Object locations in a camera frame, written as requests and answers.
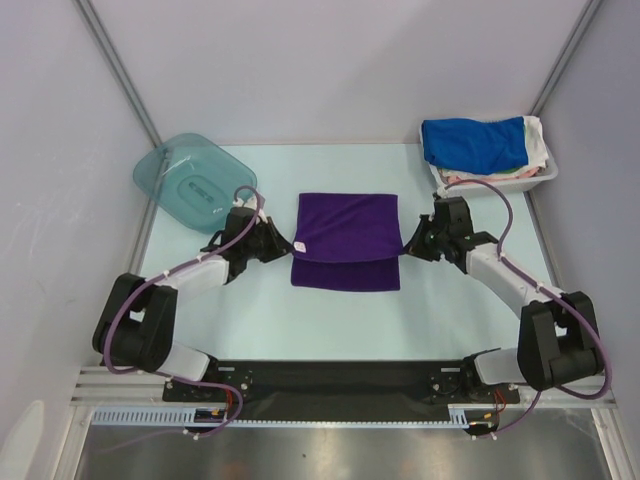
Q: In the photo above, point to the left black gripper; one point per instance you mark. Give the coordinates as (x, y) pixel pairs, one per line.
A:
(279, 246)

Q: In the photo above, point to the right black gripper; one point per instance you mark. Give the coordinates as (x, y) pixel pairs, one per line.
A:
(426, 240)

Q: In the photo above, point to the purple microfiber towel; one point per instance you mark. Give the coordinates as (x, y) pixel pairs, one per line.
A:
(347, 242)

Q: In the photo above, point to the blue towel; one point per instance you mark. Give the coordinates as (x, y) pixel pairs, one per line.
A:
(475, 147)

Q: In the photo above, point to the green microfiber towel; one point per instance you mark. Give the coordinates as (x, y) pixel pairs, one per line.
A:
(507, 171)

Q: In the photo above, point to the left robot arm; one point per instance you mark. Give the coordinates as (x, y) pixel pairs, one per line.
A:
(135, 331)

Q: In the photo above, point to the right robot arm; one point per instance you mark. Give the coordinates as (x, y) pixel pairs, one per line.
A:
(558, 341)

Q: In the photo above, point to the pink towel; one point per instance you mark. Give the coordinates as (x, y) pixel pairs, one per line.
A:
(451, 176)

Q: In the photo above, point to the white plastic basket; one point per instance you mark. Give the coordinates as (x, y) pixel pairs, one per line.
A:
(469, 188)

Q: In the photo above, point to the translucent blue plastic tray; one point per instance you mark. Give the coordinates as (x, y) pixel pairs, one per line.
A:
(194, 181)

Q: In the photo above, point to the white towel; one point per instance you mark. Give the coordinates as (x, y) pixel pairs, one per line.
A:
(535, 144)

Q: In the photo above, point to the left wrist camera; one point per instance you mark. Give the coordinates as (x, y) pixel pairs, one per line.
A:
(254, 202)

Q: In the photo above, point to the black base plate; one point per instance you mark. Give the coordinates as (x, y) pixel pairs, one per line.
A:
(344, 391)

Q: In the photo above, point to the white slotted cable duct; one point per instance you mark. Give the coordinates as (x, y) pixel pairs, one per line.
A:
(207, 418)

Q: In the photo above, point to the aluminium rail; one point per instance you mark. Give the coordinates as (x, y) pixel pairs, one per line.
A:
(96, 386)

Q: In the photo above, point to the right aluminium frame post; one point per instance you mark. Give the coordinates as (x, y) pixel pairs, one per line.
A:
(583, 23)

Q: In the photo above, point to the aluminium frame post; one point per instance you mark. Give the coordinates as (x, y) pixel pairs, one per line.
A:
(108, 50)
(583, 23)

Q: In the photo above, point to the left aluminium frame post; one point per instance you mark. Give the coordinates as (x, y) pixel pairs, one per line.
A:
(108, 50)

